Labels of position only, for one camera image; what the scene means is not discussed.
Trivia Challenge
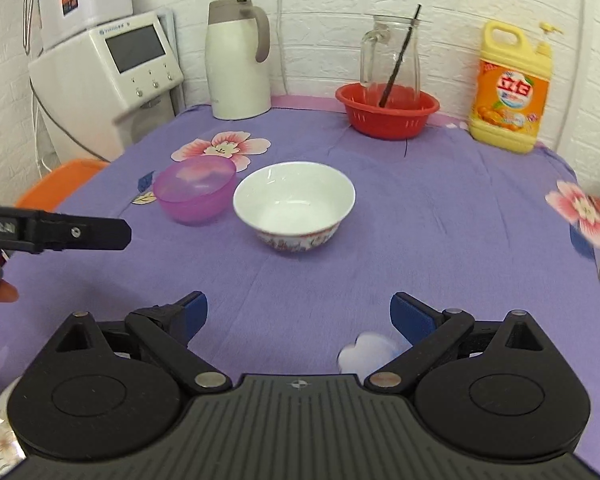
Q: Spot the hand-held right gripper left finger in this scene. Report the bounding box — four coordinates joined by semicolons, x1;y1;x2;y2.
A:
54;290;233;396

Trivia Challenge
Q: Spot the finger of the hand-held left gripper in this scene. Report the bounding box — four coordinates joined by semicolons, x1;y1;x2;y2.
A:
35;211;133;254

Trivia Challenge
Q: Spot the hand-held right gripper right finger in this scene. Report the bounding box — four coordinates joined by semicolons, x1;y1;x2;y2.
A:
364;292;557;394

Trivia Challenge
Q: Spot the purple plastic bowl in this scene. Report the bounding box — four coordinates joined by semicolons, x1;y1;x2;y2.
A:
153;154;238;226

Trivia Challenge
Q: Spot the patterned ceramic bowl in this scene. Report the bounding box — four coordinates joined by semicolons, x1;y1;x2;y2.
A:
232;161;357;256

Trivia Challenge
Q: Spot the white plate with floral print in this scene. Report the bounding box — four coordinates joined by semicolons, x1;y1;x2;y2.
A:
0;377;29;477

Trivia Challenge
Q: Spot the person's left hand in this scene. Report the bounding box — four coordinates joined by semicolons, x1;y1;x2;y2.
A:
0;280;20;377

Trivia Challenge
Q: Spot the orange plastic basin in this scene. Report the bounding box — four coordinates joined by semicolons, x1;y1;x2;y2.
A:
14;158;112;212

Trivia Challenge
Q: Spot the purple floral tablecloth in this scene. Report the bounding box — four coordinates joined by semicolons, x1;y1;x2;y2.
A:
0;94;600;463

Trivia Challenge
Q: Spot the white water dispenser with screen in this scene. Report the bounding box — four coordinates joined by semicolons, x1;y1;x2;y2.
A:
28;8;185;162

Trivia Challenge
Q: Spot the red plastic basket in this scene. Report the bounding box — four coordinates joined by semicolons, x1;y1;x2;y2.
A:
335;83;441;141

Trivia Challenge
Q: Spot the white thermal carafe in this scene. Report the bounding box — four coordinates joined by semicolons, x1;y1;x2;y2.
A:
204;0;272;121

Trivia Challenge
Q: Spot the yellow detergent bottle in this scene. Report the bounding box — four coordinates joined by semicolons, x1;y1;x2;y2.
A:
468;19;564;155

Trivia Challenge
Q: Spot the black stirring stick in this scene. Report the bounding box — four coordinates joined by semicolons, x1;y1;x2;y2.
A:
378;3;423;109

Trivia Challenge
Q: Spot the glass pitcher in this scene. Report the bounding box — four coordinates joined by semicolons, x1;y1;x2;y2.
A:
359;13;422;97

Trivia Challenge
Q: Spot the white wall cable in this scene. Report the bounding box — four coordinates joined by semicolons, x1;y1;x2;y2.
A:
273;0;290;97

